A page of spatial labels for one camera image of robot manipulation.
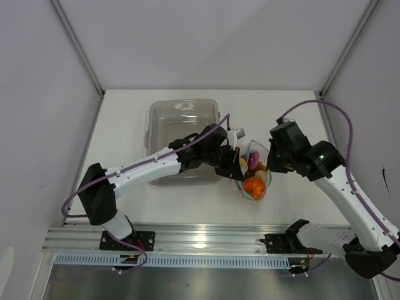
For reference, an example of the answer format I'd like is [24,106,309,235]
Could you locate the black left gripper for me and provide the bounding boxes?
[202,144,244,181]

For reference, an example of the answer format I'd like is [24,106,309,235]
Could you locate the yellow toy lemon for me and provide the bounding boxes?
[239,157,248,174]

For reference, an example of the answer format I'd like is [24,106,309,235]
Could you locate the clear zip top bag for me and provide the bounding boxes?
[237,139,272,208]

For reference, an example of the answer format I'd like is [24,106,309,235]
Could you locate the orange toy pumpkin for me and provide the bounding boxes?
[242,177,266,201]

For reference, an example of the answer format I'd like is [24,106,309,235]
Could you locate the yellow toy ginger root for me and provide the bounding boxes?
[253,161,268,177]

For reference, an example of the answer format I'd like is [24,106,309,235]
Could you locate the purple toy onion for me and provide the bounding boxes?
[247,151,260,170]

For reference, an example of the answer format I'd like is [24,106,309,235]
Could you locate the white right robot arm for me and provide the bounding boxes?
[267,118,399,279]

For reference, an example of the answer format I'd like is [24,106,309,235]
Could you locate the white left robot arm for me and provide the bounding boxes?
[78,124,245,250]

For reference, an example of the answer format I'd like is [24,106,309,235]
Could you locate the clear grey plastic bin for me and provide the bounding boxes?
[145,99,221,186]

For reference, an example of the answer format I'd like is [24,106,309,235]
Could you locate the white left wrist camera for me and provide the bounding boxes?
[227,128,246,149]

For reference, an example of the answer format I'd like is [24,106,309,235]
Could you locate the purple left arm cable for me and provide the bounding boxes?
[61,113,231,276]

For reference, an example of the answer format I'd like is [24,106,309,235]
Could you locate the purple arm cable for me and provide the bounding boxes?
[61,113,231,276]
[276,99,400,282]

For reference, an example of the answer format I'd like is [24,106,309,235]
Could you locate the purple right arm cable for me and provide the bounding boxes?
[276,99,400,282]

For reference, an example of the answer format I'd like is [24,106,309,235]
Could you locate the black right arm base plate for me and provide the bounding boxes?
[259,233,323,254]

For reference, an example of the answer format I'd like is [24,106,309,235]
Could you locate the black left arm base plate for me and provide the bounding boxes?
[99,231,156,251]

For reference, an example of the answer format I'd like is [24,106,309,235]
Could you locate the white slotted cable duct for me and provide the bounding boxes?
[54,252,291,269]

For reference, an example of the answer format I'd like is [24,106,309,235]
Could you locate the right aluminium frame post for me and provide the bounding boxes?
[319,0,384,100]

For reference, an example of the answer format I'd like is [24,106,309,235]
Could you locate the aluminium frame post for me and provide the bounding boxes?
[48,0,105,99]
[319,0,384,100]

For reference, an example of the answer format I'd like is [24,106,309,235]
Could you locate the aluminium table edge rail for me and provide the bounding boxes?
[42,222,289,256]

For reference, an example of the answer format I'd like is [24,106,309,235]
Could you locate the left aluminium frame post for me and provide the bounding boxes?
[48,0,105,99]

